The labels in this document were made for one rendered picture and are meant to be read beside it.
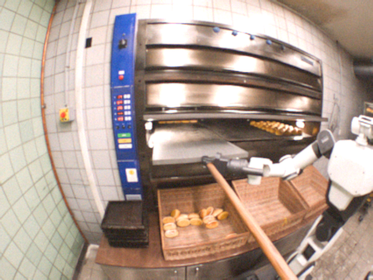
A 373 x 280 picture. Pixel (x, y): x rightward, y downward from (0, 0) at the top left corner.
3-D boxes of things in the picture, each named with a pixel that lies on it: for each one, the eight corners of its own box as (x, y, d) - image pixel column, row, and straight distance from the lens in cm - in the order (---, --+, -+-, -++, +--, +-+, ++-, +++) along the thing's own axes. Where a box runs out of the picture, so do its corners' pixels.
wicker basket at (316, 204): (275, 193, 179) (282, 171, 166) (306, 184, 219) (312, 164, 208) (303, 220, 156) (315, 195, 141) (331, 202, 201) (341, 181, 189)
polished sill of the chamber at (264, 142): (148, 149, 116) (147, 144, 115) (312, 139, 205) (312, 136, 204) (147, 152, 111) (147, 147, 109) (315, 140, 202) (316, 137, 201)
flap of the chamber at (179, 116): (143, 119, 90) (147, 120, 110) (328, 122, 191) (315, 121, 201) (143, 115, 90) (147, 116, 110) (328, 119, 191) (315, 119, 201)
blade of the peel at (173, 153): (247, 157, 96) (248, 152, 95) (152, 164, 82) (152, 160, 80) (224, 140, 125) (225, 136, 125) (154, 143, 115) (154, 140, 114)
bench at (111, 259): (124, 248, 191) (109, 212, 149) (299, 213, 263) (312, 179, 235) (119, 290, 167) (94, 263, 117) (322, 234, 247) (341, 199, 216)
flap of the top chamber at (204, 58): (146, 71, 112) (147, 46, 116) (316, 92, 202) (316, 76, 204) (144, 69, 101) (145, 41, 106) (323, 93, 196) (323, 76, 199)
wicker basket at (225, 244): (159, 214, 138) (156, 188, 121) (222, 206, 147) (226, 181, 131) (164, 261, 107) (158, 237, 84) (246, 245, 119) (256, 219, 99)
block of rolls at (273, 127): (249, 124, 214) (249, 120, 213) (274, 124, 243) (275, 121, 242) (278, 135, 167) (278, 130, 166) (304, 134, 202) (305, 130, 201)
